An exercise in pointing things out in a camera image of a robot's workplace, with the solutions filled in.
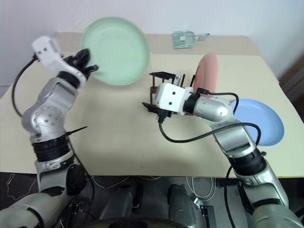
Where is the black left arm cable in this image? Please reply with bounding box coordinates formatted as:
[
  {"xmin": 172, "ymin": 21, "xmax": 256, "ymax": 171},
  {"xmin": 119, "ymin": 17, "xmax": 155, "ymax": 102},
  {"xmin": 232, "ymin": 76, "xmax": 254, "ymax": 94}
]
[{"xmin": 11, "ymin": 53, "xmax": 40, "ymax": 118}]

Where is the pink plate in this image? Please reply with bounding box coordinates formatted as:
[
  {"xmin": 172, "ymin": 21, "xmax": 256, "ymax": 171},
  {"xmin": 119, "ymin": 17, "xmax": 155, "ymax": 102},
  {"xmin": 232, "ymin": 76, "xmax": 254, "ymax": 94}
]
[{"xmin": 192, "ymin": 53, "xmax": 219, "ymax": 99}]

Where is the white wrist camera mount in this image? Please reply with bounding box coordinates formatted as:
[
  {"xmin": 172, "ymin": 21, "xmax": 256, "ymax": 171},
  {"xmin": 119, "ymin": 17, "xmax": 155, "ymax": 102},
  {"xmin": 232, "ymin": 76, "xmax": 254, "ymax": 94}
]
[
  {"xmin": 32, "ymin": 35, "xmax": 86, "ymax": 83},
  {"xmin": 155, "ymin": 82, "xmax": 195, "ymax": 116}
]

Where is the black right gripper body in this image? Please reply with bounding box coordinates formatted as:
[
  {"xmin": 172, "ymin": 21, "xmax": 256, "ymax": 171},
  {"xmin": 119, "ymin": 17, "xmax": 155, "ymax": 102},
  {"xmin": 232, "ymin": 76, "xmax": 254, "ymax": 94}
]
[{"xmin": 155, "ymin": 109, "xmax": 173, "ymax": 123}]

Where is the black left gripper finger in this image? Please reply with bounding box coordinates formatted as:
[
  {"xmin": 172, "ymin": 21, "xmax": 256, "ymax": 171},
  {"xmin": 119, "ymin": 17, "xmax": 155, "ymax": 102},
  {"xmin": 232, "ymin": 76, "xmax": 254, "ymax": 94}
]
[
  {"xmin": 83, "ymin": 64, "xmax": 100, "ymax": 74},
  {"xmin": 80, "ymin": 48, "xmax": 93, "ymax": 63}
]

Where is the clear plastic bag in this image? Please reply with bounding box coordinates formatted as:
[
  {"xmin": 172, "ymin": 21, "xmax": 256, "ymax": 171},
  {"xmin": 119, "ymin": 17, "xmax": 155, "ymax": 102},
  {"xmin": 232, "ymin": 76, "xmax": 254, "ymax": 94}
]
[{"xmin": 171, "ymin": 30, "xmax": 211, "ymax": 50}]

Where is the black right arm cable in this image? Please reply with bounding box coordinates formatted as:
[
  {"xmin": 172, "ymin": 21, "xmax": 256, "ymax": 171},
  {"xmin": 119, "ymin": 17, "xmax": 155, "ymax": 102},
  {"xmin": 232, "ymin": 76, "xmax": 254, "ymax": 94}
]
[{"xmin": 157, "ymin": 87, "xmax": 262, "ymax": 146}]

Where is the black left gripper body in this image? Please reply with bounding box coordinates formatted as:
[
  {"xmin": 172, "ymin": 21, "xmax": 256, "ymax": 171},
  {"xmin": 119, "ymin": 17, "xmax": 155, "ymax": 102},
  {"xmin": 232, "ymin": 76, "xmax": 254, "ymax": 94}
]
[{"xmin": 64, "ymin": 49, "xmax": 89, "ymax": 75}]

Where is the dark rounded shape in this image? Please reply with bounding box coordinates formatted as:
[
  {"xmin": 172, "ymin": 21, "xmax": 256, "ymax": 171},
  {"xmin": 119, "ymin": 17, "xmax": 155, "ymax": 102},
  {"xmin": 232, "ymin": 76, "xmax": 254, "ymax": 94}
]
[
  {"xmin": 167, "ymin": 183, "xmax": 198, "ymax": 228},
  {"xmin": 99, "ymin": 182, "xmax": 143, "ymax": 220}
]

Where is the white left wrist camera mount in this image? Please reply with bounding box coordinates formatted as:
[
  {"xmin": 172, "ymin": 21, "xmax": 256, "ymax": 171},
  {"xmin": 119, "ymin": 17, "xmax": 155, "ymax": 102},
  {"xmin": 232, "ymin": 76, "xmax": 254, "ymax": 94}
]
[{"xmin": 32, "ymin": 35, "xmax": 86, "ymax": 83}]

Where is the white cable bundle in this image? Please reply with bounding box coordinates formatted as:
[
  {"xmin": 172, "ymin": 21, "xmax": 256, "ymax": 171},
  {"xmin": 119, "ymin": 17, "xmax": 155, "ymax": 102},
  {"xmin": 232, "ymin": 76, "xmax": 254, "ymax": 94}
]
[{"xmin": 186, "ymin": 176, "xmax": 217, "ymax": 202}]

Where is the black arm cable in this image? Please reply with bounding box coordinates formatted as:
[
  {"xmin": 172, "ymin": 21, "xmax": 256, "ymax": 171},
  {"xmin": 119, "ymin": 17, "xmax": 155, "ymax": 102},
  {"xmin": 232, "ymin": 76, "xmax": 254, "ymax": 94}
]
[
  {"xmin": 157, "ymin": 87, "xmax": 262, "ymax": 146},
  {"xmin": 11, "ymin": 53, "xmax": 40, "ymax": 118}
]

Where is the dark wooden dish rack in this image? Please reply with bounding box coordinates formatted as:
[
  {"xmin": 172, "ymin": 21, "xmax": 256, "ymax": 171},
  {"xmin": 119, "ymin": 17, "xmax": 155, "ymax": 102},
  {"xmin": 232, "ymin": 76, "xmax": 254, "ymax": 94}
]
[{"xmin": 149, "ymin": 71, "xmax": 199, "ymax": 116}]

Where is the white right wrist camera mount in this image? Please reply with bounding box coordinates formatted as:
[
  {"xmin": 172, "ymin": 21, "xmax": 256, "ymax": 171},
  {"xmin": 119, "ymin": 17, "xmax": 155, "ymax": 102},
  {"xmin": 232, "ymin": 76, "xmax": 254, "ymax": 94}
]
[{"xmin": 155, "ymin": 82, "xmax": 195, "ymax": 116}]

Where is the blue plate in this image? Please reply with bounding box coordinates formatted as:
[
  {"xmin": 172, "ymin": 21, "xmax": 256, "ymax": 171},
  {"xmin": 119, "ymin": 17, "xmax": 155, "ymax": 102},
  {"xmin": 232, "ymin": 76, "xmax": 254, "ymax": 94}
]
[{"xmin": 229, "ymin": 98, "xmax": 285, "ymax": 147}]

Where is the black box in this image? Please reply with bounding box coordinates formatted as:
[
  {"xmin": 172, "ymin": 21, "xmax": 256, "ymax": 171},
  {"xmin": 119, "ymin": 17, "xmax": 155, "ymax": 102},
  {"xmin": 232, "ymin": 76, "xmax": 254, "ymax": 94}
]
[{"xmin": 194, "ymin": 197, "xmax": 216, "ymax": 228}]

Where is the green plate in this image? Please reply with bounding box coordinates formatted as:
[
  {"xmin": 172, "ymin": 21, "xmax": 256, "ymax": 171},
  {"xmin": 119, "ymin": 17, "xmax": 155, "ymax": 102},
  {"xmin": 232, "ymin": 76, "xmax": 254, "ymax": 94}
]
[{"xmin": 80, "ymin": 16, "xmax": 151, "ymax": 86}]

